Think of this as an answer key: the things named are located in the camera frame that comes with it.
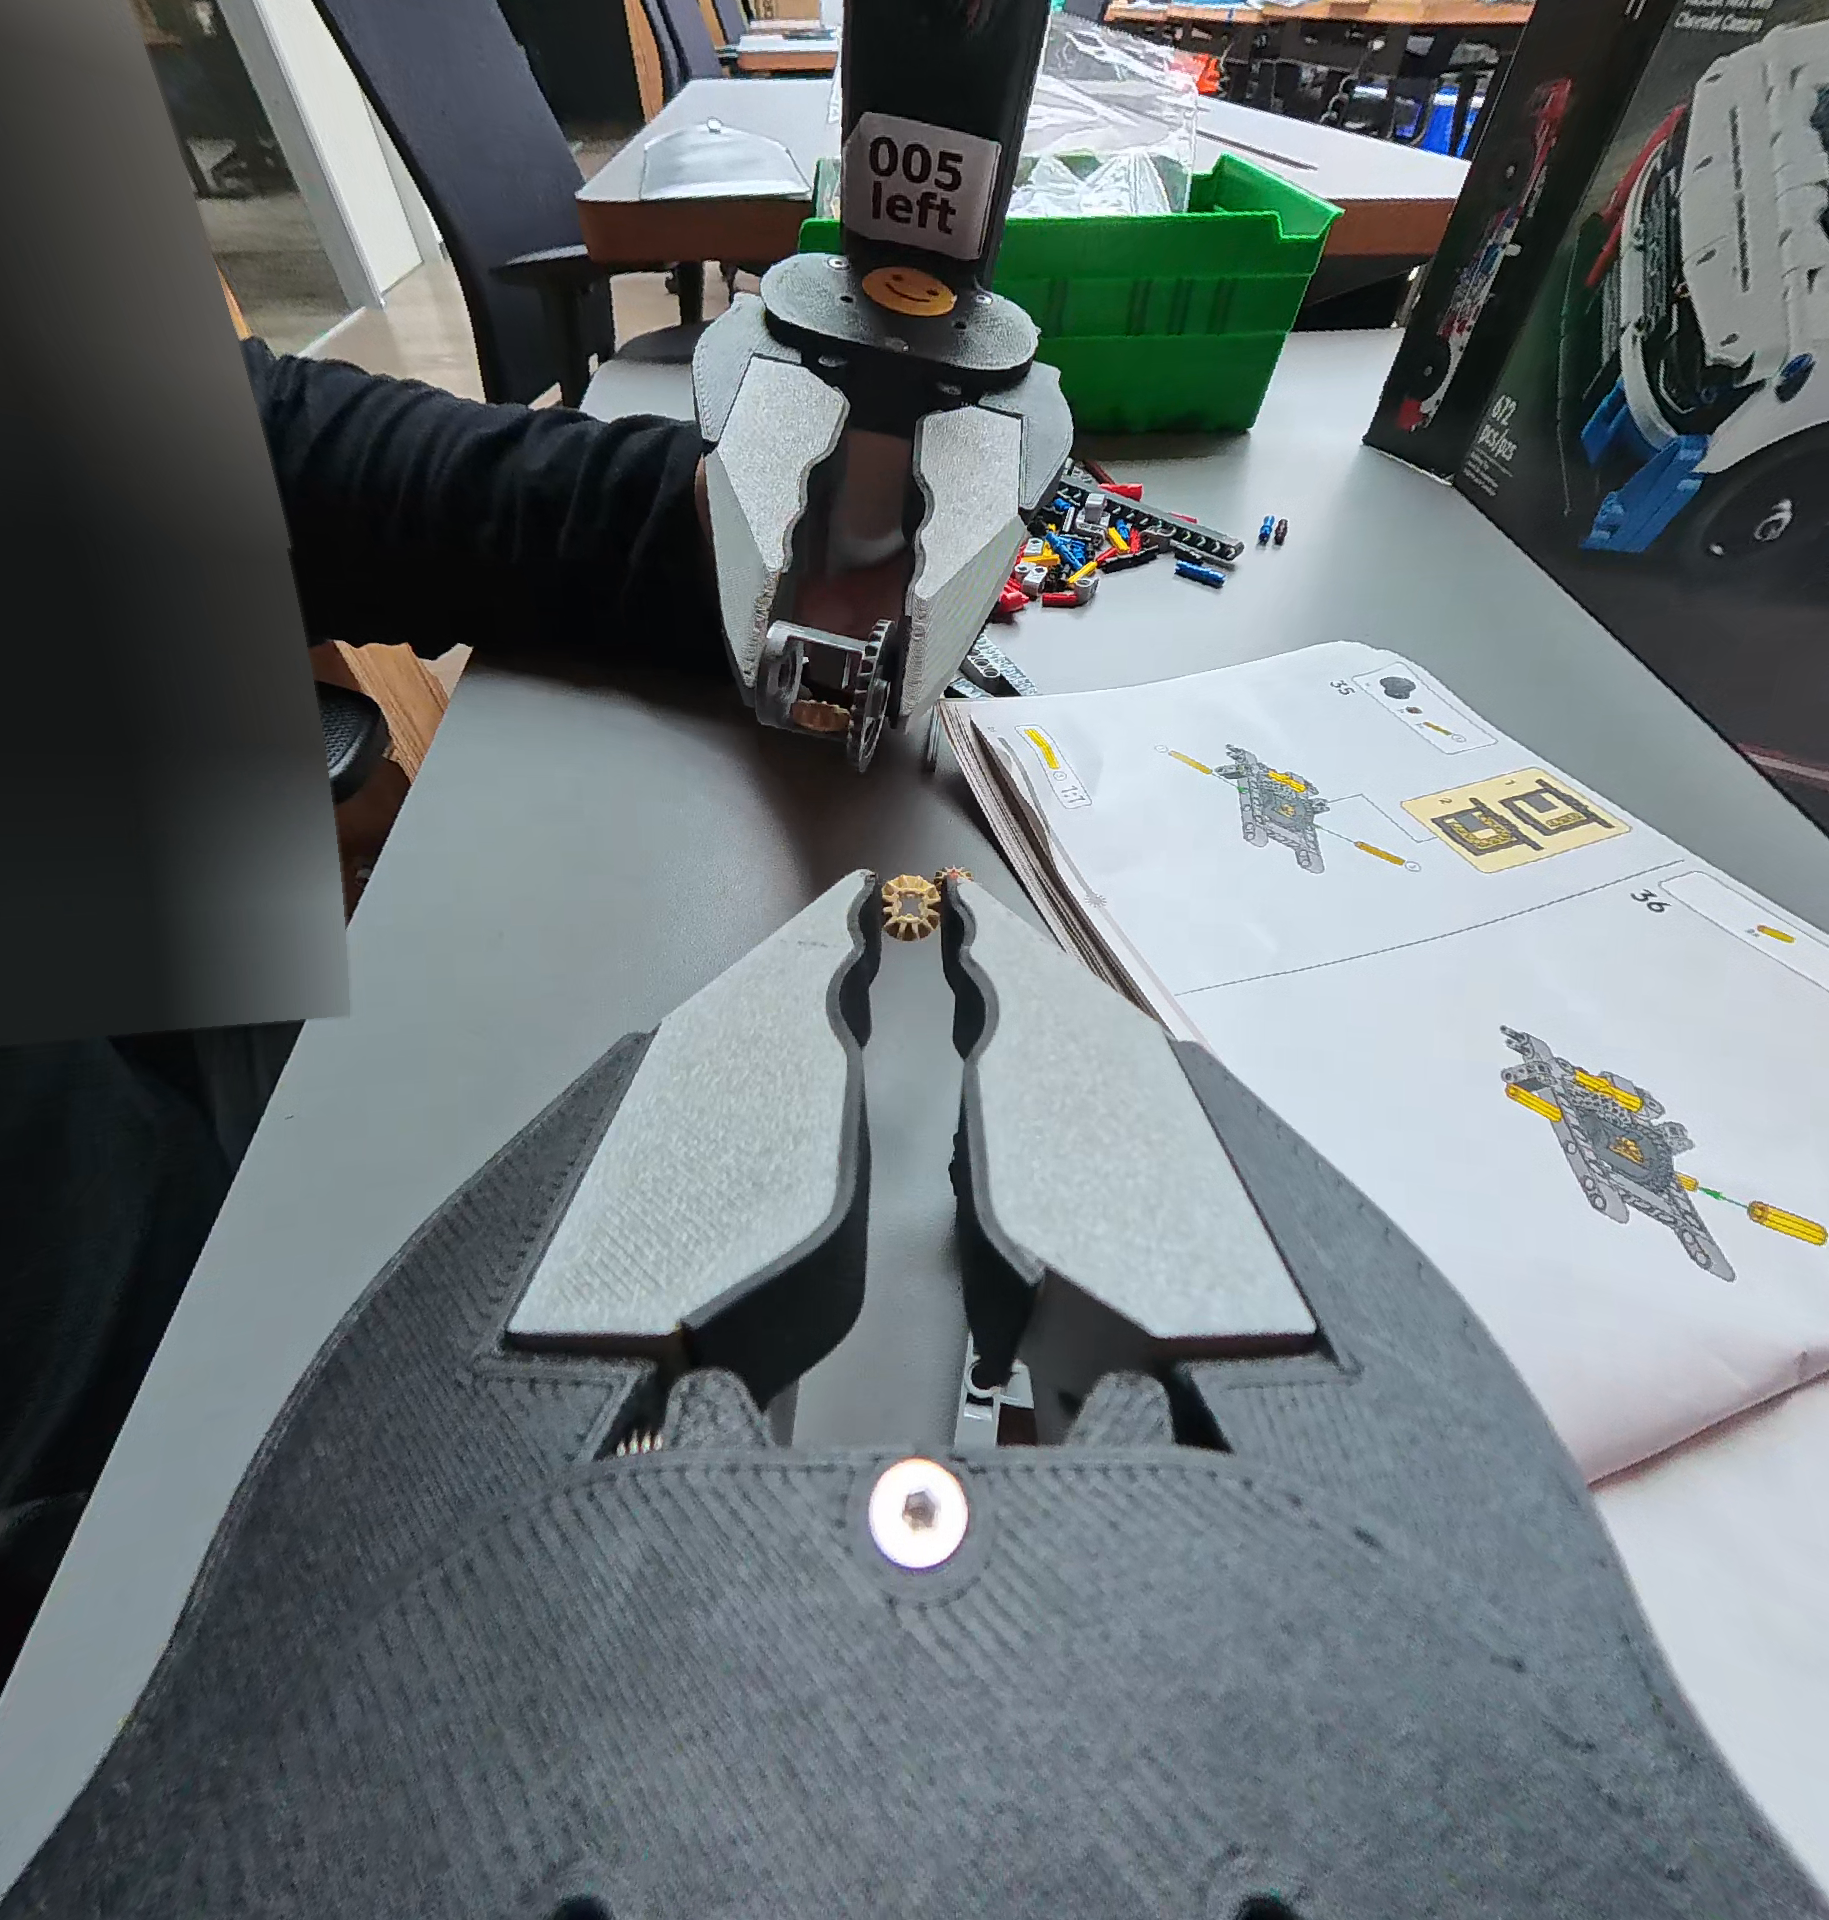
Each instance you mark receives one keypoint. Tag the person's left hand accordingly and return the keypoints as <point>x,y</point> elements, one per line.
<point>850,600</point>

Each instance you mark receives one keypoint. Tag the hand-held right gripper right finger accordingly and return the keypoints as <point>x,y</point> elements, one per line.
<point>1125,1185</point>

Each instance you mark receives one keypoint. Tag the lego instruction booklet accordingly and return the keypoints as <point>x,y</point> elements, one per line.
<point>1379,931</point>

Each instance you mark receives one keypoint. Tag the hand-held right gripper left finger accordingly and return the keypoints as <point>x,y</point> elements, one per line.
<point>705,1185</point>

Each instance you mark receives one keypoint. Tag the dark high-back office chair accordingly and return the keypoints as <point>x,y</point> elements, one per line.
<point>463,180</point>

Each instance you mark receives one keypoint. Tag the lego set cardboard box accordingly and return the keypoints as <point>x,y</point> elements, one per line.
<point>1680,376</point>

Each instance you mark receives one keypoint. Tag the clear plastic sheet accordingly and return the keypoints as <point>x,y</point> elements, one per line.
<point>721,156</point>

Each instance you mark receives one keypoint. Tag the black mesh armrest chair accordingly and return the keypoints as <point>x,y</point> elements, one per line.
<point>352,741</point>

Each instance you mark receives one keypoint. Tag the grey lego frame assembly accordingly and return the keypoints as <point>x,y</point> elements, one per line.
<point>992,1402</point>

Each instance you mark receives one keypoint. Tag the grey lego differential housing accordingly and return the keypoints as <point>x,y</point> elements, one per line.
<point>816,637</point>

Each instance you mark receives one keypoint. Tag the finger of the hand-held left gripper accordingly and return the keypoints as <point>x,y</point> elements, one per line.
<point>974,510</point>
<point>756,481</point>

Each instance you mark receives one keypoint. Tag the green plastic bin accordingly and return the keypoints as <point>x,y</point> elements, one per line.
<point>1154,330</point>

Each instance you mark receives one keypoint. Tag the pile of loose lego pieces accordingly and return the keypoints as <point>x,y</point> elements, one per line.
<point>1095,540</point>

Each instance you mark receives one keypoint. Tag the clear plastic bag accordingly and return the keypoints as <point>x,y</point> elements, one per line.
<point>1109,121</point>

